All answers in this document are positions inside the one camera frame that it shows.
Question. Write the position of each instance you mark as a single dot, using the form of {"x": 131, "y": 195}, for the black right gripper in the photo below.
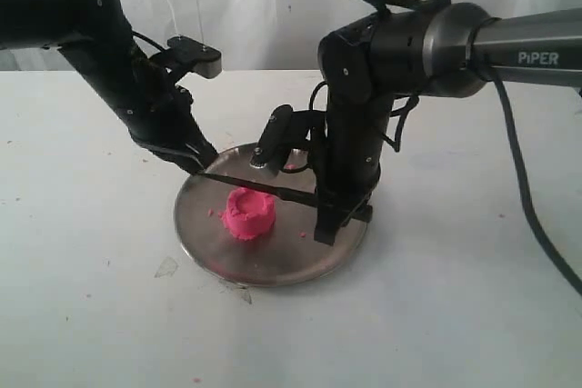
{"x": 348, "y": 169}

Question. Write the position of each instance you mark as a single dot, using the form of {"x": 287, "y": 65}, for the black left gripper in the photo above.
{"x": 156, "y": 112}

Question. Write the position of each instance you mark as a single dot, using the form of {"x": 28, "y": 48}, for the black knife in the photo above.
{"x": 273, "y": 190}

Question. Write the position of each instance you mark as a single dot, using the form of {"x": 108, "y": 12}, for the pink clay lump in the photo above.
{"x": 248, "y": 214}

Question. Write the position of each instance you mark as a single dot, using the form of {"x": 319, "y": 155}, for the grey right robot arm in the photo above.
{"x": 449, "y": 51}

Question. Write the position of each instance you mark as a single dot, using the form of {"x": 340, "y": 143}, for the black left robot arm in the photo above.
{"x": 55, "y": 23}

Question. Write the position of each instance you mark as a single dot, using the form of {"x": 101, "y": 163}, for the round steel plate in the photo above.
{"x": 287, "y": 254}

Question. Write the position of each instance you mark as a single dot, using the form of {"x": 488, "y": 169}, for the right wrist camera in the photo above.
{"x": 286, "y": 130}

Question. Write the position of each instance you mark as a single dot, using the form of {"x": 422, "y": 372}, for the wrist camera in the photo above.
{"x": 286, "y": 130}
{"x": 185, "y": 55}

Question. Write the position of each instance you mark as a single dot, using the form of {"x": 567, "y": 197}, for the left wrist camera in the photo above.
{"x": 185, "y": 55}

